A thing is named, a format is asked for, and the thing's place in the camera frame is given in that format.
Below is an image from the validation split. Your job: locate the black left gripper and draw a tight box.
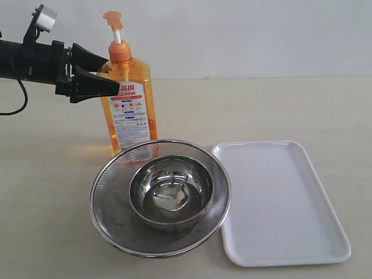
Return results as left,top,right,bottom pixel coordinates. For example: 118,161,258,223
51,40,120,103

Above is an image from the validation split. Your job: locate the orange pump soap bottle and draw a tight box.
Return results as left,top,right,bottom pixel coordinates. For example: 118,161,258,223
97,11,158,154

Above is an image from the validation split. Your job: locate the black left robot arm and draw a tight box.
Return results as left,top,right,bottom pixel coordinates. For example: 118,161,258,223
1,40,120,103

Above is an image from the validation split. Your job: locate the small stainless steel bowl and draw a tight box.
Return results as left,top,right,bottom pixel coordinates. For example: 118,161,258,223
129,155,213,231

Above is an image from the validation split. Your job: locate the steel mesh strainer basket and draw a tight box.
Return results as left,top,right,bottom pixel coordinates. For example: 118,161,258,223
90,139,232,258

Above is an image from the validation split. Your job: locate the white plastic tray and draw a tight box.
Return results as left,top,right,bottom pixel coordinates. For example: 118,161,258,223
212,140,351,267

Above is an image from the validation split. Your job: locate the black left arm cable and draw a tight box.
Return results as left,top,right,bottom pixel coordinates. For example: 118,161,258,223
0,28,41,116

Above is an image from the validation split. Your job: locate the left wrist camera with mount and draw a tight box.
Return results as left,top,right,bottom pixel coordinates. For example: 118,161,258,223
23,4,58,46

